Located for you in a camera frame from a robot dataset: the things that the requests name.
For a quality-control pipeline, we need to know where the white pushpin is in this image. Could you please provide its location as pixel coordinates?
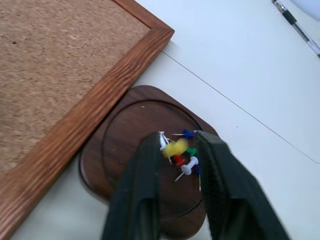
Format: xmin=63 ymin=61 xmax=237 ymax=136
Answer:
xmin=174 ymin=156 xmax=200 ymax=183
xmin=158 ymin=130 xmax=173 ymax=151

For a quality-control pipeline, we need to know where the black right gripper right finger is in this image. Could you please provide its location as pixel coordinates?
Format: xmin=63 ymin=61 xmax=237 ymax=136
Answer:
xmin=195 ymin=130 xmax=291 ymax=240

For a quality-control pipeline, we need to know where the black clear ballpoint pen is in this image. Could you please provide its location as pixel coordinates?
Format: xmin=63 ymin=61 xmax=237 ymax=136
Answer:
xmin=271 ymin=0 xmax=320 ymax=59

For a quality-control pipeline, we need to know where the dark wooden tray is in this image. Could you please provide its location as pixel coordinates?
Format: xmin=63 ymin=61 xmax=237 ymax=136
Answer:
xmin=78 ymin=84 xmax=221 ymax=240

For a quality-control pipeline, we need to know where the red pushpin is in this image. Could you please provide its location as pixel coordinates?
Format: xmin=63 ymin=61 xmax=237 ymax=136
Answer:
xmin=173 ymin=154 xmax=186 ymax=167

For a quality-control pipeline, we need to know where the yellow pushpin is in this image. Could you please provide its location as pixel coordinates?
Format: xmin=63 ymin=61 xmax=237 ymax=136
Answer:
xmin=163 ymin=138 xmax=189 ymax=158

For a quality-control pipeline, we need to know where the wood-framed cork board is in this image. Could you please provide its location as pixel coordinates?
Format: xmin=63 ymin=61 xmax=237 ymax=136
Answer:
xmin=0 ymin=0 xmax=176 ymax=240

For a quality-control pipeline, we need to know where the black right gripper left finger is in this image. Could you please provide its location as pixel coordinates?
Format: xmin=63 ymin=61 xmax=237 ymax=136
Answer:
xmin=100 ymin=131 xmax=162 ymax=240

